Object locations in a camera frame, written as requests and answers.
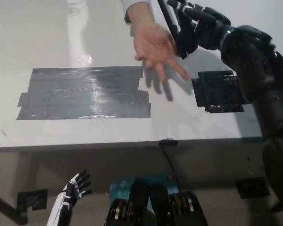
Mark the grey duct tape patch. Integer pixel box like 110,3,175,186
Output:
16,66,151,121

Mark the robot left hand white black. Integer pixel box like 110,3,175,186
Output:
63,169,93,210

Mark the teal router box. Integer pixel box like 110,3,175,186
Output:
109,172,180,208

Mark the black table leg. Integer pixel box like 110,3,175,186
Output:
0,189,29,225

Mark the person's bare hand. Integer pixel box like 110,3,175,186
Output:
133,22,190,83

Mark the robot right hand white black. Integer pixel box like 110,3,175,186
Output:
166,0,232,60

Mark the black cable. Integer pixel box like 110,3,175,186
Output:
160,145,177,175

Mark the black clip on desk edge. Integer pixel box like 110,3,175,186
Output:
158,138,179,146

